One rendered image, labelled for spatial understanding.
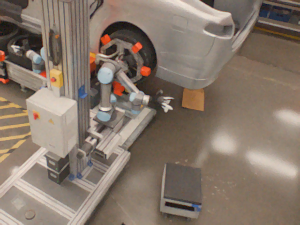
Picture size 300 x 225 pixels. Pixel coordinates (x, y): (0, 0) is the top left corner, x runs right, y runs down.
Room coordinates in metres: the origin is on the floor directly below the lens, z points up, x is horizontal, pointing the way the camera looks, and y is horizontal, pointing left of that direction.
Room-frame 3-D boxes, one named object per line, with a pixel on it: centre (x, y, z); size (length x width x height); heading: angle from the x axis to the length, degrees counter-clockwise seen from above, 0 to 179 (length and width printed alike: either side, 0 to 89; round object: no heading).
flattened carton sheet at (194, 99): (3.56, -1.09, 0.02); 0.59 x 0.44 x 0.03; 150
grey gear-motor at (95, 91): (3.19, 0.28, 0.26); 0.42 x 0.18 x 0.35; 150
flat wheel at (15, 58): (3.95, 1.30, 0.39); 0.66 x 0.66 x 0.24
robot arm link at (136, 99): (1.99, -0.15, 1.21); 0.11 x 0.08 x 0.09; 77
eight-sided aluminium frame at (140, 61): (3.07, -0.01, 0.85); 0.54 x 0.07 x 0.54; 60
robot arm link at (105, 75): (2.05, 0.11, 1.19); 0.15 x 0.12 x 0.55; 167
